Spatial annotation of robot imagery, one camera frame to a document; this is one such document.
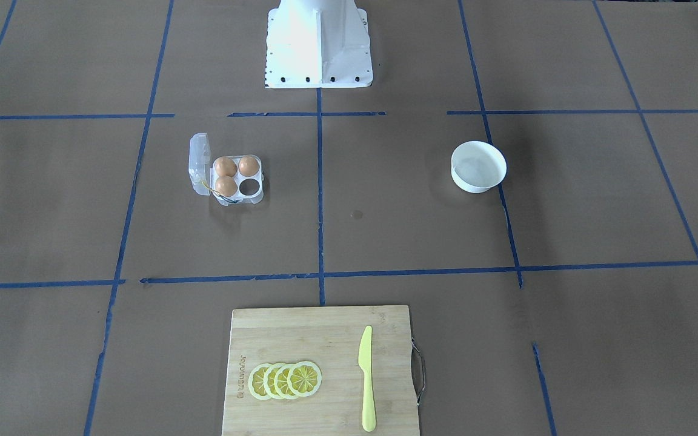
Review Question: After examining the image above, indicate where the brown egg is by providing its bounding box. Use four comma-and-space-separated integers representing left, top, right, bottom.
238, 155, 261, 177
213, 156, 238, 177
214, 176, 239, 197

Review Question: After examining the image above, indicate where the brown egg in box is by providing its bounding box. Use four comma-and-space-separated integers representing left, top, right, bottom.
213, 156, 238, 177
214, 176, 239, 197

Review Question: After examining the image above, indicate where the clear plastic egg box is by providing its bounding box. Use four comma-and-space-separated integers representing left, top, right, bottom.
187, 133, 264, 206

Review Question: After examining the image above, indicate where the lemon slice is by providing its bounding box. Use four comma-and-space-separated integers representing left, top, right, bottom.
273, 363, 301, 400
247, 363, 273, 401
263, 362, 285, 400
289, 361, 322, 398

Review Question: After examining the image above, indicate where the bamboo cutting board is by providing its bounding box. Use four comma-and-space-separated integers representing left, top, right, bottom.
221, 305, 420, 435

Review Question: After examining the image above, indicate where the yellow plastic knife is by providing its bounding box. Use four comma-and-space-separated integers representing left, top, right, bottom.
357, 325, 377, 432

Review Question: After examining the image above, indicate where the white bowl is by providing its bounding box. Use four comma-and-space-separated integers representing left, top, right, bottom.
450, 140, 507, 194

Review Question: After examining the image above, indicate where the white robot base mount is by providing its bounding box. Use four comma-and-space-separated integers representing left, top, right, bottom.
264, 1, 374, 89

